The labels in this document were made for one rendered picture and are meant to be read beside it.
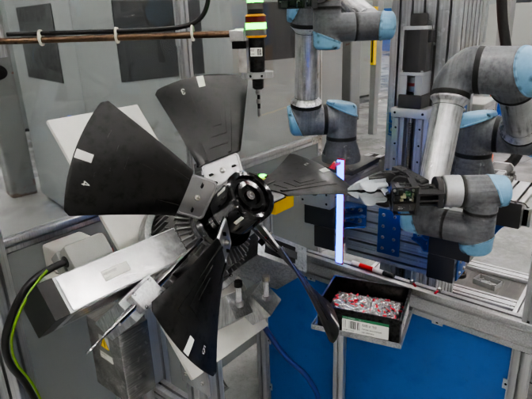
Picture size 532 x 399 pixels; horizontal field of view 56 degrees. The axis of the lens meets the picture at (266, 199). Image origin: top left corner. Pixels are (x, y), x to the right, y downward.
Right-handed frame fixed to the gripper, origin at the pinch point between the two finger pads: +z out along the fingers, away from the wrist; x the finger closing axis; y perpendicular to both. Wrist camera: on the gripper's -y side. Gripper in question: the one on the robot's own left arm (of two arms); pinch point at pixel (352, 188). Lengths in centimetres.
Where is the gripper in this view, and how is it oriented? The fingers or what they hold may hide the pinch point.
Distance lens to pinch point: 121.9
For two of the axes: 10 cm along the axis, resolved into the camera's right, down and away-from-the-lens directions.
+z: -10.0, 0.2, 0.6
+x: 0.4, 9.0, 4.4
